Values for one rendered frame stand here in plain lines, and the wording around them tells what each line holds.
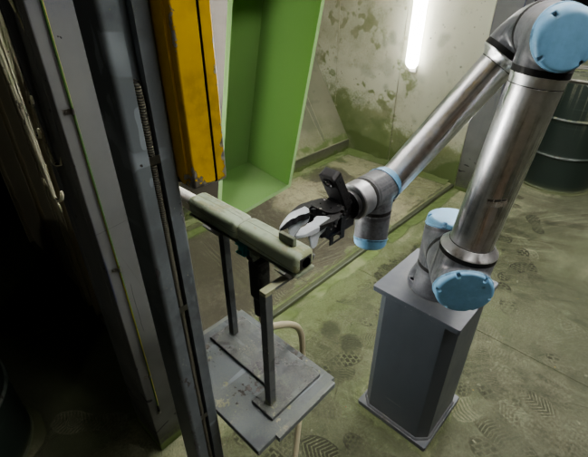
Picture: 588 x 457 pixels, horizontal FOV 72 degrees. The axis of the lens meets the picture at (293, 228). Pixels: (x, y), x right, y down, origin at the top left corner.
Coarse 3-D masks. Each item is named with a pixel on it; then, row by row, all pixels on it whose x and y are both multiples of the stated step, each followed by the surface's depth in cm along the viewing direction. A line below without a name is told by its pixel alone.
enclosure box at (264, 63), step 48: (240, 0) 187; (288, 0) 190; (240, 48) 202; (288, 48) 201; (240, 96) 220; (288, 96) 214; (240, 144) 241; (288, 144) 228; (192, 192) 200; (240, 192) 229
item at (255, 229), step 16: (192, 208) 83; (208, 208) 80; (224, 208) 80; (208, 224) 82; (224, 224) 77; (240, 224) 75; (256, 224) 74; (240, 240) 75; (256, 240) 71; (272, 240) 70; (288, 240) 68; (256, 256) 74; (272, 256) 70; (288, 256) 67; (304, 256) 67; (256, 272) 77; (288, 272) 69; (304, 272) 69; (256, 288) 80; (256, 304) 82
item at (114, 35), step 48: (96, 0) 40; (144, 0) 43; (96, 48) 43; (144, 48) 45; (144, 96) 48; (144, 144) 49; (144, 192) 51; (144, 240) 56; (192, 288) 64; (192, 336) 68; (192, 384) 72; (192, 432) 78
